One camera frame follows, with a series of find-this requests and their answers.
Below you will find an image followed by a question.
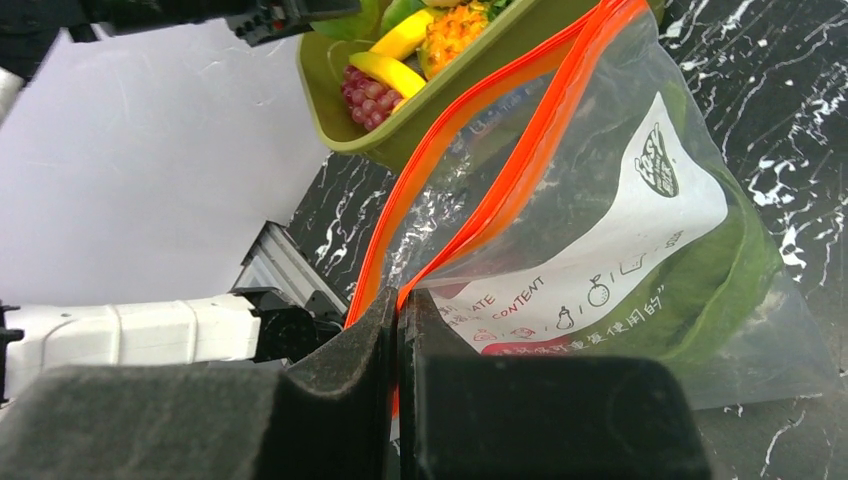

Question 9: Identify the yellow banana toy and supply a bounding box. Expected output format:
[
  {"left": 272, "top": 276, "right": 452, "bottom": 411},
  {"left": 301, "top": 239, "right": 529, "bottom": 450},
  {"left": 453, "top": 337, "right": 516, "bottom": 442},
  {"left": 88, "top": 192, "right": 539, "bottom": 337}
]
[{"left": 349, "top": 8, "right": 440, "bottom": 98}]

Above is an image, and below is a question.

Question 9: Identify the red grapes toy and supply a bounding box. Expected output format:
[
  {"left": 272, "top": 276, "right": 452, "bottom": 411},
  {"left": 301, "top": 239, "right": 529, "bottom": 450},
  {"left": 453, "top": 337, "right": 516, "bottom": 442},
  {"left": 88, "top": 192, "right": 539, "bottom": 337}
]
[{"left": 340, "top": 65, "right": 404, "bottom": 131}]

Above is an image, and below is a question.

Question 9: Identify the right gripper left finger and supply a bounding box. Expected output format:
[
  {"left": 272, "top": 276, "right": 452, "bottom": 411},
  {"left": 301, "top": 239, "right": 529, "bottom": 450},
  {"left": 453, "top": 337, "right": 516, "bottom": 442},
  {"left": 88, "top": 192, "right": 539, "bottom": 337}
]
[{"left": 1, "top": 288, "right": 397, "bottom": 479}]

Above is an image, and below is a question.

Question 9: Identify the olive green plastic bin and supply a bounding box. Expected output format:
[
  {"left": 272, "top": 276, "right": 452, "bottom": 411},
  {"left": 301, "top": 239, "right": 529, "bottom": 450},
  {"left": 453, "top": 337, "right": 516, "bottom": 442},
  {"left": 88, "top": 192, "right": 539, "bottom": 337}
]
[{"left": 298, "top": 1, "right": 616, "bottom": 171}]

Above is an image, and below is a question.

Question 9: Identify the clear zip top bag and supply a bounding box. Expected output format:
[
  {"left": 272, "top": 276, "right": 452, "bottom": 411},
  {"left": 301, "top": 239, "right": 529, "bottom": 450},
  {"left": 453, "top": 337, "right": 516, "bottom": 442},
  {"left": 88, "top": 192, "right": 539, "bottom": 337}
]
[{"left": 348, "top": 1, "right": 839, "bottom": 409}]

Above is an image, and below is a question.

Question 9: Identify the orange pineapple toy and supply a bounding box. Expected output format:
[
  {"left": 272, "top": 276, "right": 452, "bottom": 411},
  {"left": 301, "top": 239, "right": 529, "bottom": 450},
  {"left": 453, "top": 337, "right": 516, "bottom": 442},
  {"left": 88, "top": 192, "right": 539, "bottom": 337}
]
[{"left": 418, "top": 1, "right": 491, "bottom": 80}]

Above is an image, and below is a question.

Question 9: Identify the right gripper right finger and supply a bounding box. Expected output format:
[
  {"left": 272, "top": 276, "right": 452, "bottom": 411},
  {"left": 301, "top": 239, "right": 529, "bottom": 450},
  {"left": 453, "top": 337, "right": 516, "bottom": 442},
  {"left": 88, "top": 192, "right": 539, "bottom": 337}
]
[{"left": 398, "top": 291, "right": 712, "bottom": 479}]

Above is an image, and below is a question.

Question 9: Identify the green lettuce leaf toy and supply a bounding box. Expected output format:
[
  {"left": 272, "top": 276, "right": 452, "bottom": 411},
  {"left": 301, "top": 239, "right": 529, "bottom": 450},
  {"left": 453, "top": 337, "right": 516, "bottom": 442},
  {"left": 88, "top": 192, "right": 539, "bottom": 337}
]
[{"left": 463, "top": 79, "right": 786, "bottom": 366}]

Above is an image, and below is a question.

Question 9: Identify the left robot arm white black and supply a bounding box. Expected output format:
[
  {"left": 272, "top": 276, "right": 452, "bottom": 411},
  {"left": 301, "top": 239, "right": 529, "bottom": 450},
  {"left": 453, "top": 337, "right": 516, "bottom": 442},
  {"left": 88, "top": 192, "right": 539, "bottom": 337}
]
[{"left": 1, "top": 1, "right": 363, "bottom": 401}]

